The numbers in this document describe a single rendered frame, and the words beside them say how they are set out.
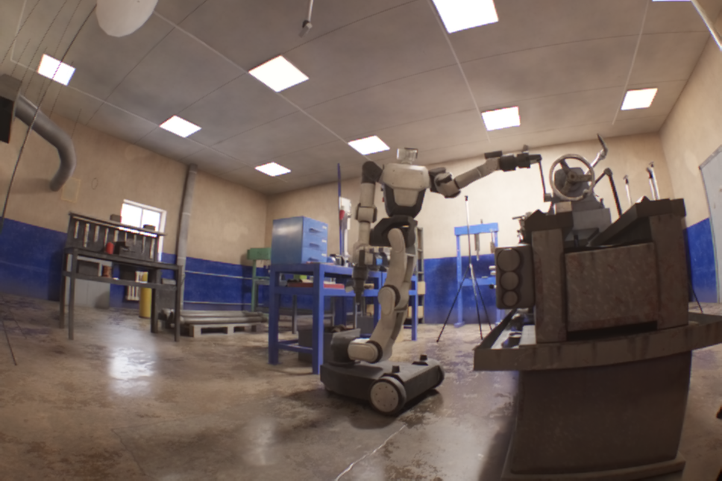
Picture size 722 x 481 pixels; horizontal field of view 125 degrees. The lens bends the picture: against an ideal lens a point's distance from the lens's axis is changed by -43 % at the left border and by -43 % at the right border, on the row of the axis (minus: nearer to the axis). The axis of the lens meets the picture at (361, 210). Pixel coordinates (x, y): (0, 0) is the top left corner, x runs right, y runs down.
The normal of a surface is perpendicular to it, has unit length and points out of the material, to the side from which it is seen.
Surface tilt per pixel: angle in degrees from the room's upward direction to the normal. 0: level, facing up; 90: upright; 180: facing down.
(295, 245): 90
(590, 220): 90
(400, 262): 113
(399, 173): 93
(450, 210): 90
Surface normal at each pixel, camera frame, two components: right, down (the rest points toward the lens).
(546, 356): -0.49, -0.22
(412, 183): 0.01, -0.19
